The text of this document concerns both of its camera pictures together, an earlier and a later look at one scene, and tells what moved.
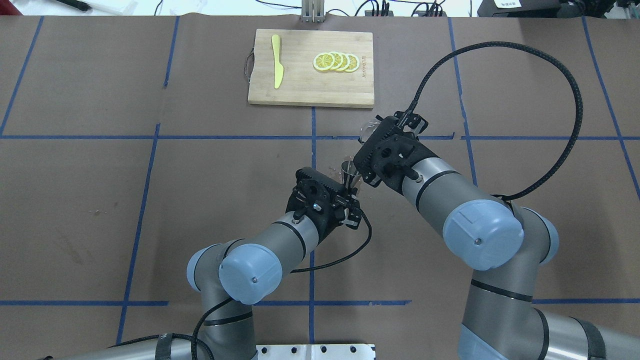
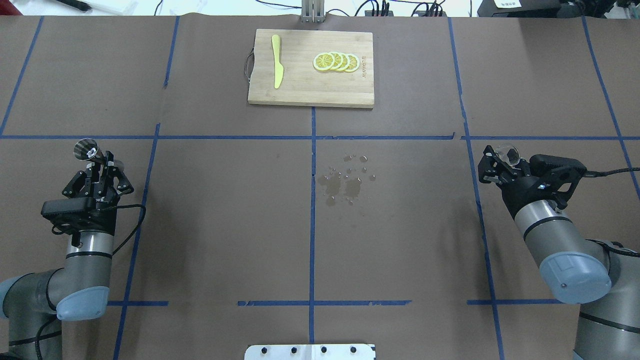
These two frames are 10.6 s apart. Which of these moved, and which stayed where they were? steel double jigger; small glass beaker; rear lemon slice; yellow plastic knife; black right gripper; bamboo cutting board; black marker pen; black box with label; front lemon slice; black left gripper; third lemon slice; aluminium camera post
Moved: steel double jigger; small glass beaker; black right gripper; black left gripper
Stayed: aluminium camera post; bamboo cutting board; rear lemon slice; yellow plastic knife; third lemon slice; black box with label; front lemon slice; black marker pen
